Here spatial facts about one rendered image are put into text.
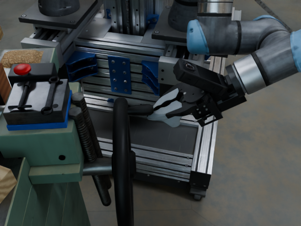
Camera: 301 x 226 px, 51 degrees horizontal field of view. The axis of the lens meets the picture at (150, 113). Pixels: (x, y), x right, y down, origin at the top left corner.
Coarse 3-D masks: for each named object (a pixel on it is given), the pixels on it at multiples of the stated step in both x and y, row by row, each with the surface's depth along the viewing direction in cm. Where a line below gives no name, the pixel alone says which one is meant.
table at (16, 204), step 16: (32, 48) 83; (48, 48) 83; (0, 160) 57; (16, 160) 57; (16, 176) 54; (32, 176) 58; (48, 176) 58; (64, 176) 59; (80, 176) 59; (16, 192) 52; (0, 208) 50; (16, 208) 52; (0, 224) 48; (16, 224) 51
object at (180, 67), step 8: (176, 64) 61; (184, 64) 60; (192, 64) 62; (176, 72) 60; (184, 72) 59; (192, 72) 60; (200, 72) 62; (208, 72) 64; (184, 80) 60; (192, 80) 61; (200, 80) 61; (208, 80) 61; (216, 80) 63; (224, 80) 65; (200, 88) 62; (208, 88) 63; (216, 88) 63; (224, 88) 63
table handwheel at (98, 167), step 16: (112, 128) 56; (128, 128) 77; (112, 144) 55; (128, 144) 55; (96, 160) 66; (112, 160) 65; (128, 160) 54; (128, 176) 53; (128, 192) 53; (128, 208) 54; (128, 224) 56
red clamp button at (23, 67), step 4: (20, 64) 57; (24, 64) 57; (28, 64) 57; (16, 68) 56; (20, 68) 56; (24, 68) 56; (28, 68) 56; (16, 72) 55; (20, 72) 55; (24, 72) 55; (28, 72) 56
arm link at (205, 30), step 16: (208, 0) 65; (224, 0) 65; (208, 16) 66; (224, 16) 66; (192, 32) 67; (208, 32) 67; (224, 32) 67; (240, 32) 67; (192, 48) 68; (208, 48) 68; (224, 48) 68
